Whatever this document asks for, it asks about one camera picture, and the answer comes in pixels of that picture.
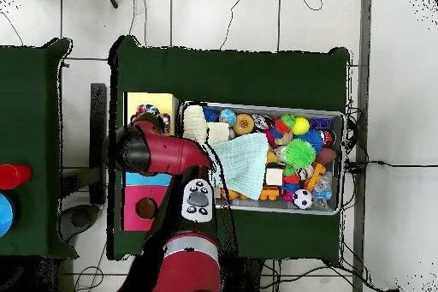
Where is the wooden box with three holes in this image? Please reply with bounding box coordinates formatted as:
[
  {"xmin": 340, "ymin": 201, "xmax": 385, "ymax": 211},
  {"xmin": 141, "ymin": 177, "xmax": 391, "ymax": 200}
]
[{"xmin": 121, "ymin": 92, "xmax": 180, "ymax": 233}]

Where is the cream waffle cloth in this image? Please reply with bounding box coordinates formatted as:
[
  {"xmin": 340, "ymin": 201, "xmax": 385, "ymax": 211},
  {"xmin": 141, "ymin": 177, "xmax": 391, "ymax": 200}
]
[{"xmin": 182, "ymin": 104, "xmax": 231, "ymax": 146}]

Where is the plain wooden block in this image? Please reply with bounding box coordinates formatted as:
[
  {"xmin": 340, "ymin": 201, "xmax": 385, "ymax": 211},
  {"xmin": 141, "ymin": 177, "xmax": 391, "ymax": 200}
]
[{"xmin": 264, "ymin": 167, "xmax": 284, "ymax": 186}]

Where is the small orange basketball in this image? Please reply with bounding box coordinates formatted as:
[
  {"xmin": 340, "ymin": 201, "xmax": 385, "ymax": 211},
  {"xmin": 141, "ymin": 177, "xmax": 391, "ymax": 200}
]
[{"xmin": 220, "ymin": 188, "xmax": 240, "ymax": 201}]

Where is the burger squeeze toy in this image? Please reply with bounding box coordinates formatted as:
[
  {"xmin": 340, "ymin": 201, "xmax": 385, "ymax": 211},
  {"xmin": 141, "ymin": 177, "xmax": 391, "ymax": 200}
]
[{"xmin": 232, "ymin": 112, "xmax": 255, "ymax": 136}]

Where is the multicolour rope toy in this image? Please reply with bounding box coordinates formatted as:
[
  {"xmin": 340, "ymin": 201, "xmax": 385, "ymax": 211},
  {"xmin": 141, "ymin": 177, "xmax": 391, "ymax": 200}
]
[{"xmin": 135, "ymin": 103, "xmax": 161, "ymax": 116}]

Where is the red plastic cup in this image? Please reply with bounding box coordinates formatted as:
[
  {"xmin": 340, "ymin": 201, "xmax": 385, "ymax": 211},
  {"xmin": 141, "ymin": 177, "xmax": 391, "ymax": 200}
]
[{"xmin": 0, "ymin": 164, "xmax": 33, "ymax": 190}]

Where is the black power cable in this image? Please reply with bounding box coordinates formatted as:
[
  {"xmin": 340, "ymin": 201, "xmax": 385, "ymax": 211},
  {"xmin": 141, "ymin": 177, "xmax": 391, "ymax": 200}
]
[{"xmin": 343, "ymin": 159, "xmax": 438, "ymax": 174}]

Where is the small brown football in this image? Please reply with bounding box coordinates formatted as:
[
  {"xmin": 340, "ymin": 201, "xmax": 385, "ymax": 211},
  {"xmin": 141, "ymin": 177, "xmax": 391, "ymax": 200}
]
[{"xmin": 316, "ymin": 146, "xmax": 337, "ymax": 165}]

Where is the black upright panel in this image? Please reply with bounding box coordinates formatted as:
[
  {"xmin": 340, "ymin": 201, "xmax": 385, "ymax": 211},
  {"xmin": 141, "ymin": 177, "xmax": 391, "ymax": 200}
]
[{"xmin": 89, "ymin": 82, "xmax": 108, "ymax": 206}]

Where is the yellow ball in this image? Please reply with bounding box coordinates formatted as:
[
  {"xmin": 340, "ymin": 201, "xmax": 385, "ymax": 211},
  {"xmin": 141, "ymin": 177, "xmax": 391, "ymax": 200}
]
[{"xmin": 291, "ymin": 116, "xmax": 311, "ymax": 136}]

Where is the small soccer ball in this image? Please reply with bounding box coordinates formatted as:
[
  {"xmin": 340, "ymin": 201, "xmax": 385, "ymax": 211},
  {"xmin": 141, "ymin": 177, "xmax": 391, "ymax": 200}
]
[{"xmin": 292, "ymin": 188, "xmax": 314, "ymax": 210}]

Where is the mint green waffle cloth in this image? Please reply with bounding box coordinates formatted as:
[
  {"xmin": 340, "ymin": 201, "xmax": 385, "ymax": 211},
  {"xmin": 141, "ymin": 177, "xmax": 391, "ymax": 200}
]
[{"xmin": 210, "ymin": 132, "xmax": 269, "ymax": 201}]

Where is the globe print ball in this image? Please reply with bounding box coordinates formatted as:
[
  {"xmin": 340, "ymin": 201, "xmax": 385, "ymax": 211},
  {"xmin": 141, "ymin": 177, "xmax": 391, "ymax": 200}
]
[{"xmin": 218, "ymin": 108, "xmax": 238, "ymax": 128}]

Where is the orange bone toy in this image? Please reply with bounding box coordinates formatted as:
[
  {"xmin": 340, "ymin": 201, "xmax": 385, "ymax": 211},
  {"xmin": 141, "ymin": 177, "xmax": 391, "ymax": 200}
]
[{"xmin": 304, "ymin": 162, "xmax": 327, "ymax": 193}]

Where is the grey round stand base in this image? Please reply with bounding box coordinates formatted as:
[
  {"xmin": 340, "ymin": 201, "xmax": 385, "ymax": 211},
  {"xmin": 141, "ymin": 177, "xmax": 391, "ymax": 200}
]
[{"xmin": 59, "ymin": 203, "xmax": 100, "ymax": 241}]

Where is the dark green table cloth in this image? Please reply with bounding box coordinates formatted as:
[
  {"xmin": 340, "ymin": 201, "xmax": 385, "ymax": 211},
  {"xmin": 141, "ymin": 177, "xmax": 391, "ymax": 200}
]
[
  {"xmin": 0, "ymin": 37, "xmax": 80, "ymax": 259},
  {"xmin": 107, "ymin": 34, "xmax": 352, "ymax": 267}
]

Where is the blue plastic cup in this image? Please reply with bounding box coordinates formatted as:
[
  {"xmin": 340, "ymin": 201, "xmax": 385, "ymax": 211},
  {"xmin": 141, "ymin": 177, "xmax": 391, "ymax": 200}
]
[{"xmin": 0, "ymin": 193, "xmax": 15, "ymax": 238}]

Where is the lime green spiky ball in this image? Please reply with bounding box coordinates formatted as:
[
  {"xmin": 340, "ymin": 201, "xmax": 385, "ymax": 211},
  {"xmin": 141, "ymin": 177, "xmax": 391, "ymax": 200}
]
[{"xmin": 284, "ymin": 138, "xmax": 317, "ymax": 170}]

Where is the blue spiky ball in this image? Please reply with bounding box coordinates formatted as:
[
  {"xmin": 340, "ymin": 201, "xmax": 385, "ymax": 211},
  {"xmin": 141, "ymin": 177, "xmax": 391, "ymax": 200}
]
[{"xmin": 297, "ymin": 128, "xmax": 324, "ymax": 154}]

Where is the shallow clear mesh bin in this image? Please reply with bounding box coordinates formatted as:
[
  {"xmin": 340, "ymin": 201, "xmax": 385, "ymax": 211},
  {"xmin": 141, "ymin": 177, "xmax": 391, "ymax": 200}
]
[{"xmin": 172, "ymin": 100, "xmax": 346, "ymax": 217}]

